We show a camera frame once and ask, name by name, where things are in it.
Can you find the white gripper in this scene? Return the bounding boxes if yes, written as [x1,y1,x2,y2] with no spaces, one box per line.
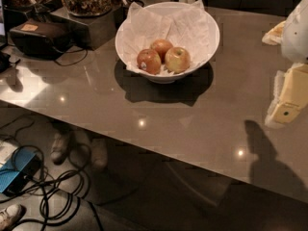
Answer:
[262,0,308,128]

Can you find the yellow-red apple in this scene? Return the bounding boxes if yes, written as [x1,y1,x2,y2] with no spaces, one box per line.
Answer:
[165,47,191,73]

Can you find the white ceramic bowl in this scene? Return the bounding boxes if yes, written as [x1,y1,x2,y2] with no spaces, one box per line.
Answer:
[115,1,221,85]

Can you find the red apple back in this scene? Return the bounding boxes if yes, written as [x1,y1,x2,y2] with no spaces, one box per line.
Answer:
[150,38,173,63]

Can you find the red apple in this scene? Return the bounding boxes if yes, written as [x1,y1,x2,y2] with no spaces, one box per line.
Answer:
[137,49,162,75]
[150,38,173,63]

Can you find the red apple left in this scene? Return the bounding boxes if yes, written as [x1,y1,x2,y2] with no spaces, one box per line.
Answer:
[137,49,162,75]

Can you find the white paper liner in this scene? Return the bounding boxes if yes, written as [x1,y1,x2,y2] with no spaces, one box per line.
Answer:
[121,0,212,77]

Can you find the dark square jar stand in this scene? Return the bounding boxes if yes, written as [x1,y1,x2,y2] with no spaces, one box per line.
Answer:
[50,8,116,50]

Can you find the white shoe under table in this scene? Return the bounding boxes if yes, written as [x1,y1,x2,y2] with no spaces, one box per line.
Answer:
[50,133,70,165]
[91,139,108,172]

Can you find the black device with label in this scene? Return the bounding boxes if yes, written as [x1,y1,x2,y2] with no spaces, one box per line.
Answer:
[10,19,72,60]

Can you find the blue box on floor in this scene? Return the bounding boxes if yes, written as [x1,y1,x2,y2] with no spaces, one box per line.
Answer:
[0,149,41,196]

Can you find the white sneaker bottom left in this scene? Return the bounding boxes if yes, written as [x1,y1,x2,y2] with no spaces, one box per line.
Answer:
[0,204,23,231]

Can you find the black cable on table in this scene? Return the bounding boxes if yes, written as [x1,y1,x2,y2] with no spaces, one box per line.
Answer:
[52,46,90,67]

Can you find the black cables on floor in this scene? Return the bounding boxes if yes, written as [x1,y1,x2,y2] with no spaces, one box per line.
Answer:
[0,114,105,231]

